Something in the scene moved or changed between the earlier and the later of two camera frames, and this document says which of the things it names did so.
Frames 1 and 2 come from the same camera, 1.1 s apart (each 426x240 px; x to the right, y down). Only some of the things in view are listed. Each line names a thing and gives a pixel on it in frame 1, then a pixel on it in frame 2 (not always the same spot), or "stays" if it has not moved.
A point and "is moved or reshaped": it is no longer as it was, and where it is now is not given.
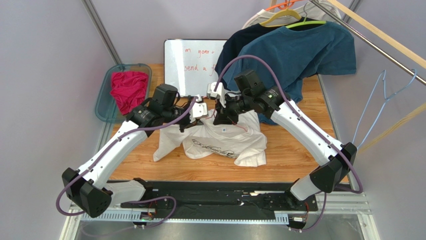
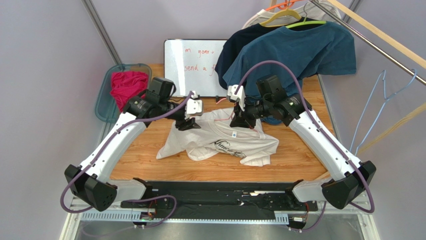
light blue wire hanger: (367, 134) stays
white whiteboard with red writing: (189, 64) stays
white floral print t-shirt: (245, 140) is moved or reshaped
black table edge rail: (221, 195) stays
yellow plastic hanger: (286, 12) stays
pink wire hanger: (234, 123) is moved or reshaped
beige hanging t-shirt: (310, 10) stays
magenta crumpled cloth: (129, 89) stays
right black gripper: (220, 113) to (240, 118)
